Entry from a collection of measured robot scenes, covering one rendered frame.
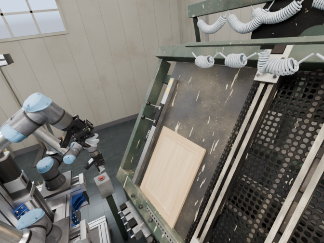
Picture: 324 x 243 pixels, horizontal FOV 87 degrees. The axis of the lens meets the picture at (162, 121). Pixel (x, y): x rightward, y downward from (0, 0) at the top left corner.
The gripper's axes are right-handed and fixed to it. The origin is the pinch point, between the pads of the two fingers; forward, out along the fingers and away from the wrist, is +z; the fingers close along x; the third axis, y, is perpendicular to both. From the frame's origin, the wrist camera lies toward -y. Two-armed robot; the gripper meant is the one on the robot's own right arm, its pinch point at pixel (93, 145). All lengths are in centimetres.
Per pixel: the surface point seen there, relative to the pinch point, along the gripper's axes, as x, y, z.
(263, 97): -16, 85, 15
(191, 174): -20, 34, 47
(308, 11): 14, 139, 11
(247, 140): -29, 67, 22
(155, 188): -10, 4, 65
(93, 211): 40, -113, 150
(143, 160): 16, 3, 63
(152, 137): 25, 20, 53
